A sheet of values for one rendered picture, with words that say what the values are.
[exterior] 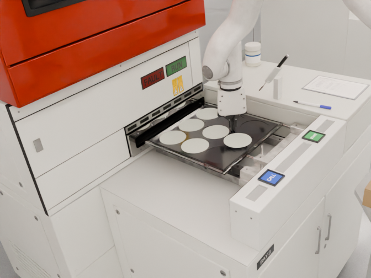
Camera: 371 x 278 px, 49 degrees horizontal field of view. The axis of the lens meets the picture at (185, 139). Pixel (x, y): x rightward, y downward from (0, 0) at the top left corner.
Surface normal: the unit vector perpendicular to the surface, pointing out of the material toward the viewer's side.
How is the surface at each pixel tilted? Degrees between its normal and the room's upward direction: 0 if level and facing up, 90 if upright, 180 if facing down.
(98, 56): 90
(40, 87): 90
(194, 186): 0
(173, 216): 0
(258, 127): 0
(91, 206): 90
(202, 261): 90
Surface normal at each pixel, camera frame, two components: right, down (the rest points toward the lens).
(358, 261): -0.11, -0.85
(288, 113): -0.65, 0.45
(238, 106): 0.01, 0.49
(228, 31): -0.36, -0.19
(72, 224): 0.75, 0.27
